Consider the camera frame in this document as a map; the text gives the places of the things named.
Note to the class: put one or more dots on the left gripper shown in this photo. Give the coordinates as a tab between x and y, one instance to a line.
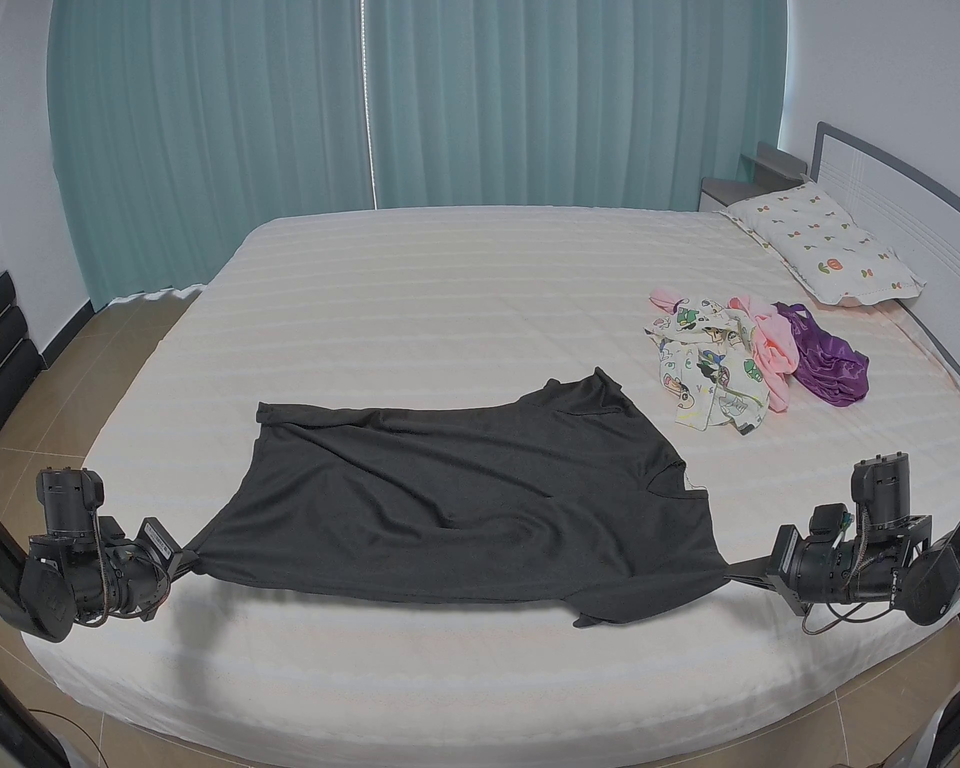
150	570

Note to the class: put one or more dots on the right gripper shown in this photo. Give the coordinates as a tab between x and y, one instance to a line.
821	574

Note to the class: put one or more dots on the black T-shirt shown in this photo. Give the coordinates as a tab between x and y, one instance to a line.
450	510

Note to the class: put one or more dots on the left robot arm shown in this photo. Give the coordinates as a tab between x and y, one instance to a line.
49	592

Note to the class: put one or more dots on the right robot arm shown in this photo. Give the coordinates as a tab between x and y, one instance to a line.
930	592

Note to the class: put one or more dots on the bed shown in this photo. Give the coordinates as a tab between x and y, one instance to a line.
450	300

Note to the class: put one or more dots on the purple satin garment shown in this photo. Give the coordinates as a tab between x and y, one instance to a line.
829	360

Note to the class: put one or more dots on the pink garment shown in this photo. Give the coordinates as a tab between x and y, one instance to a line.
772	352

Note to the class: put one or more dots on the white printed pyjama garment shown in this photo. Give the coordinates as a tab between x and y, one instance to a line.
709	375

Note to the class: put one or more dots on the white printed pillow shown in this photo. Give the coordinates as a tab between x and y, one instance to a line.
825	236

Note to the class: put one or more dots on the grey white bedside table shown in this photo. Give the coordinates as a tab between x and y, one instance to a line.
750	180

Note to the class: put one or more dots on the blue-green curtain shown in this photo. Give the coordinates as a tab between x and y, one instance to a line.
210	135
570	97

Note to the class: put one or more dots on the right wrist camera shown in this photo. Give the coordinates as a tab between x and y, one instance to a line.
831	521

